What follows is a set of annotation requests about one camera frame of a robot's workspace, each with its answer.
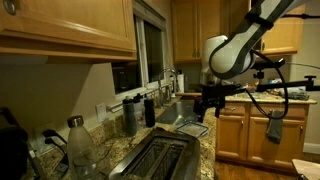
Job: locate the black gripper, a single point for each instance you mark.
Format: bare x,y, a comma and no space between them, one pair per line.
213,95

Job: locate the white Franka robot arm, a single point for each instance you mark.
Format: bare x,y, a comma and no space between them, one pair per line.
233,56

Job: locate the silver two slot toaster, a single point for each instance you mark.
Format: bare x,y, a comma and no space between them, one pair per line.
160,156

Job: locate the square lidded plastic container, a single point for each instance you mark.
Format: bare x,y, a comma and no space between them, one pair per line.
192,129

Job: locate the light wooden cutting board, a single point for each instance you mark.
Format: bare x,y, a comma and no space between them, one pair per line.
188,94

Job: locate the stainless steel sink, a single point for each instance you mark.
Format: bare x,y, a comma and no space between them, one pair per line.
176,113

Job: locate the wooden base cabinet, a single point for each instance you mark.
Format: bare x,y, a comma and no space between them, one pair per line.
233,140

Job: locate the white paper towel roll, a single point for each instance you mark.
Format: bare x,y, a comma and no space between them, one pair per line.
180,83

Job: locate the small food bowl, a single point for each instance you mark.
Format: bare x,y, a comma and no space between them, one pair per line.
251,88

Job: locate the chrome kitchen faucet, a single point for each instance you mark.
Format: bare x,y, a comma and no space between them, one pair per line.
160,83

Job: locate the black water bottle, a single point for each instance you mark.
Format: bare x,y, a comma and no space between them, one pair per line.
149,113

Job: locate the grey hanging dish towel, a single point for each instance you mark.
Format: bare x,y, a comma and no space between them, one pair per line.
274,130

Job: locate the white sports bottle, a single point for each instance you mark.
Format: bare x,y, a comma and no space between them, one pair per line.
139,110

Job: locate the dark grey sports bottle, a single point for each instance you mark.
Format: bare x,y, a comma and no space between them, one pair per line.
129,116

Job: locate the white framed window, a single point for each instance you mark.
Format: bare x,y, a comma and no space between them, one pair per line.
154,50

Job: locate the wooden double door cabinet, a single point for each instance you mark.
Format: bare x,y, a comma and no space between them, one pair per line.
190,30

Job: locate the grey cloth pile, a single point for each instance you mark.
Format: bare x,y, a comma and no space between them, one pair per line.
296,94

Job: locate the light wooden table corner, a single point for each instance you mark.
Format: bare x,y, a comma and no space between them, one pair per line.
308,168

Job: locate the clear bottle steel cap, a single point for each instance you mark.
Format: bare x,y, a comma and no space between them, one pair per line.
80,146

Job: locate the black coffee maker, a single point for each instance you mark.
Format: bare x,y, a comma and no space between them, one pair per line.
11,150

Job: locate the silver cabinet knob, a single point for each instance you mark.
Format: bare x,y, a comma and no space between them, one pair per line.
10,6

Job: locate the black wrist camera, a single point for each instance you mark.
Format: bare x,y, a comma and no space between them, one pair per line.
236,89

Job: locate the black stereo camera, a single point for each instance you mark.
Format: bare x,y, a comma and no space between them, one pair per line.
270,63

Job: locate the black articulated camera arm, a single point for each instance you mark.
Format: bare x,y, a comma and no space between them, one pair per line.
293,85

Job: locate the white switch plate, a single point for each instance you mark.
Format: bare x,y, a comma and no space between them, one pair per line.
101,112

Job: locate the light wooden wall cabinet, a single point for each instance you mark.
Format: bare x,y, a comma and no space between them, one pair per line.
66,23

